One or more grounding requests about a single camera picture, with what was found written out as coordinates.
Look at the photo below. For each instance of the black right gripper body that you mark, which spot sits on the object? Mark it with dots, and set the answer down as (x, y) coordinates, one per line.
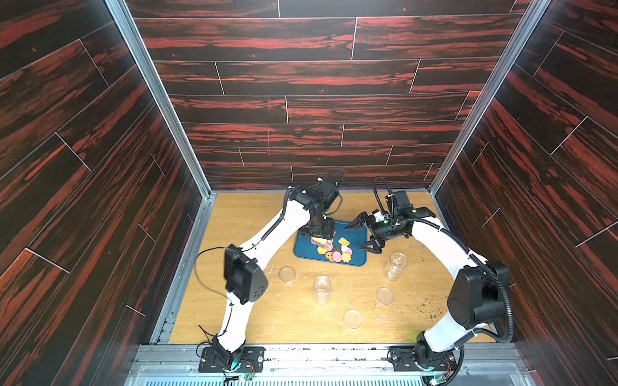
(382, 229)

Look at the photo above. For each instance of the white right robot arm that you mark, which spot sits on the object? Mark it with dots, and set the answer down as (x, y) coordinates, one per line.
(479, 302)

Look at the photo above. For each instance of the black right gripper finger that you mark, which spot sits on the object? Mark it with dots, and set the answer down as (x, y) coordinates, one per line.
(373, 245)
(361, 221)

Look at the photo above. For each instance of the teal plastic tray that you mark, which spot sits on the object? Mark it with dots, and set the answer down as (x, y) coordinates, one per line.
(306, 250)

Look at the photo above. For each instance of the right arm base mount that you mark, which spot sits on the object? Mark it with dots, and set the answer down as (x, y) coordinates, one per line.
(438, 368)

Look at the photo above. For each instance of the clear jar with yellow cookies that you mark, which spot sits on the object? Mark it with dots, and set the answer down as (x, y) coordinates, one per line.
(321, 242)

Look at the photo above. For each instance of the aluminium frame post left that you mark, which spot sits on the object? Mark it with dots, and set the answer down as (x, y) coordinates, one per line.
(129, 31)

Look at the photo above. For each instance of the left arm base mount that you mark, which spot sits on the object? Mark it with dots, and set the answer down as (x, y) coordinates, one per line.
(241, 365)

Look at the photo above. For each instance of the clear jar with mixed cookies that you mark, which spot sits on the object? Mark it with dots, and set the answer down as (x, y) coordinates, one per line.
(322, 290)

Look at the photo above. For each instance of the aluminium frame post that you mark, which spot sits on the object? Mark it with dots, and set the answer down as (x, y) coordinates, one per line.
(529, 21)
(129, 31)

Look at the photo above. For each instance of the aluminium frame post right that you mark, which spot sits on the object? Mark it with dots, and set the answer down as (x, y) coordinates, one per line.
(529, 21)

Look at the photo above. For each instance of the clear jar with pink cookie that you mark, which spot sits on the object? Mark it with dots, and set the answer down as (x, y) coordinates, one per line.
(396, 266)

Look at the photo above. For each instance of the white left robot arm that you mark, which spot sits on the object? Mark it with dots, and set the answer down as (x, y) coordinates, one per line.
(304, 211)

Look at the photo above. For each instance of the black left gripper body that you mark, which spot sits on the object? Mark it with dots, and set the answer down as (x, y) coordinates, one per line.
(322, 228)

